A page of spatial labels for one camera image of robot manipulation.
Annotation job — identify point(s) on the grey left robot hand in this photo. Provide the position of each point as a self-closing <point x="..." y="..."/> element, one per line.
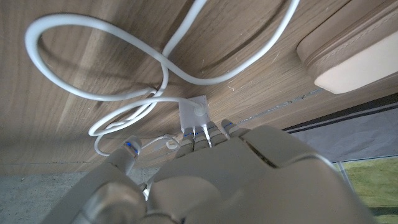
<point x="236" y="186"/>

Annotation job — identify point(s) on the beige box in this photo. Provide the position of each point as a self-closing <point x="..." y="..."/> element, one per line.
<point x="357" y="59"/>

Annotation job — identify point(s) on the printed window backdrop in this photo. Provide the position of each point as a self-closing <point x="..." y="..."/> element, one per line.
<point x="367" y="168"/>

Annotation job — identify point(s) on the black backdrop bottom bar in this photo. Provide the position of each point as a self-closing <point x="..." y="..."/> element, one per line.
<point x="348" y="115"/>

